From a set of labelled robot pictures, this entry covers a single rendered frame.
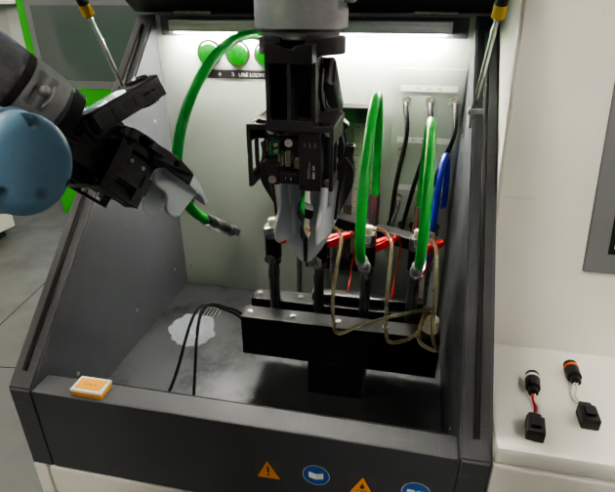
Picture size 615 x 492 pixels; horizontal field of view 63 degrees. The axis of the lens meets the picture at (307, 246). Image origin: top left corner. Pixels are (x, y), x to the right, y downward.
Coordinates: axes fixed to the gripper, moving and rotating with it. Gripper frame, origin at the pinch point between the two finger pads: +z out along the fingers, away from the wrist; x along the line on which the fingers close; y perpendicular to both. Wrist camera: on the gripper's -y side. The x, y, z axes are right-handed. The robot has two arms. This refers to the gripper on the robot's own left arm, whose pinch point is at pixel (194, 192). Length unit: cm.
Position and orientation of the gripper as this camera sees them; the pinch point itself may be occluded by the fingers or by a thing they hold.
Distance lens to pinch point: 69.5
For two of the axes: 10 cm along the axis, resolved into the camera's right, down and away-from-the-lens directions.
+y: -3.1, 9.0, -3.1
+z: 5.4, 4.3, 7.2
